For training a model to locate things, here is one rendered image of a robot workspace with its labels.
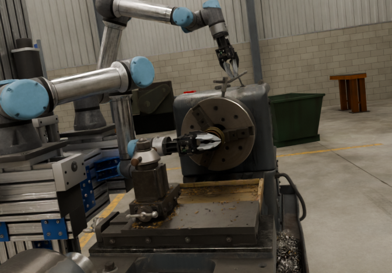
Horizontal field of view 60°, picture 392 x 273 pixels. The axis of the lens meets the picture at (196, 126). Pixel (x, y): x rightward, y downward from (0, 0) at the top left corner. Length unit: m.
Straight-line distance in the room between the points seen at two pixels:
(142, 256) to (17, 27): 1.10
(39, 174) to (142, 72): 0.49
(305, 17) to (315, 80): 2.04
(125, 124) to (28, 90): 0.46
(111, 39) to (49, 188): 0.84
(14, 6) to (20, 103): 0.66
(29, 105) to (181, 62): 10.47
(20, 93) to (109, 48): 0.74
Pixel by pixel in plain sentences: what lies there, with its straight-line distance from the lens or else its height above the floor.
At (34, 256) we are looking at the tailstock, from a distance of 0.43.
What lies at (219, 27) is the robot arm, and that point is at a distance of 1.56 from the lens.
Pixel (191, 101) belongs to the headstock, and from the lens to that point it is 1.61.
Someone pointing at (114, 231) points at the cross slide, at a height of 0.96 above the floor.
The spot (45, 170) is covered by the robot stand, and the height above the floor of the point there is 1.10.
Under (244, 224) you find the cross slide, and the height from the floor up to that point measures 0.97.
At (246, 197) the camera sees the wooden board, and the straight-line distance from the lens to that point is 1.24.
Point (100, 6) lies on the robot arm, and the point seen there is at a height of 1.70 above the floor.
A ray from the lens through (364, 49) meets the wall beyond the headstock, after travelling 12.39.
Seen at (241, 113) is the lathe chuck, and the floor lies 1.16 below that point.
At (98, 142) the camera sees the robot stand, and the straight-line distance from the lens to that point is 1.63.
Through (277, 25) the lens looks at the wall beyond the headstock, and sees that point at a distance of 11.77.
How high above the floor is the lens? 1.30
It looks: 7 degrees down
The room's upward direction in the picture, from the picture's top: 8 degrees counter-clockwise
